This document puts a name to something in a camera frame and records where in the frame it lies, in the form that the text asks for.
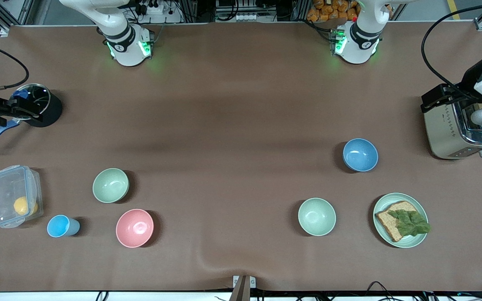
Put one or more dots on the pale mint green bowl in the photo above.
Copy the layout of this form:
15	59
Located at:
316	216

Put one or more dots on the bag of orange snacks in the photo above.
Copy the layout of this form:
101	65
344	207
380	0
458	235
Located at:
329	10

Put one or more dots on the green plate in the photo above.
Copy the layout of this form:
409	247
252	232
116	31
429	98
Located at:
406	242

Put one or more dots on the small white power strip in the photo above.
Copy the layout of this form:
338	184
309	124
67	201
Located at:
248	17

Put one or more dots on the blue bowl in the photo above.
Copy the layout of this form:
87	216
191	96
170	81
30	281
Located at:
360	154

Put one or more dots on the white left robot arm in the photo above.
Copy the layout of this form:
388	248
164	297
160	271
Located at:
360	42

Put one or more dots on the green lettuce leaf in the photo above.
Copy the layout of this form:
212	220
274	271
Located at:
410	223

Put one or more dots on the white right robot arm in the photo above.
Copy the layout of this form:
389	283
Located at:
124	42

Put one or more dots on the large white power strip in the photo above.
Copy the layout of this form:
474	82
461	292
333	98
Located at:
157	10

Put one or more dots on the brown table cloth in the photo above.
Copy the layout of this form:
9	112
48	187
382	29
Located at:
241	125

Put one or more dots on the sage green bowl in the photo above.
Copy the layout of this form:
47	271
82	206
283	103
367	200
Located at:
110	185

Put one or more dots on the pink bowl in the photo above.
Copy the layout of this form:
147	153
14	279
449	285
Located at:
134	228

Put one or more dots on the blue plastic cup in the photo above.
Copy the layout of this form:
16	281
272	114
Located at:
60	226

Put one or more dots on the glass lid with blue knob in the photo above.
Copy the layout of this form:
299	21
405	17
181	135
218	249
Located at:
40	98

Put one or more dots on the beige and chrome toaster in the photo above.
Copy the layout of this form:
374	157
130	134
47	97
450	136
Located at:
444	133

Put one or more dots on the brown bread slice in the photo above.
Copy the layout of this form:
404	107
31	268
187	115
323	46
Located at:
389	228

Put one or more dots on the yellow lemon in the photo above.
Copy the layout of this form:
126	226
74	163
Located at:
22	205

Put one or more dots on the clear plastic lidded container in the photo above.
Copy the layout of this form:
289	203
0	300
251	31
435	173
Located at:
4	190

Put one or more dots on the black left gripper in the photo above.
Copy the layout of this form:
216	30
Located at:
471	77

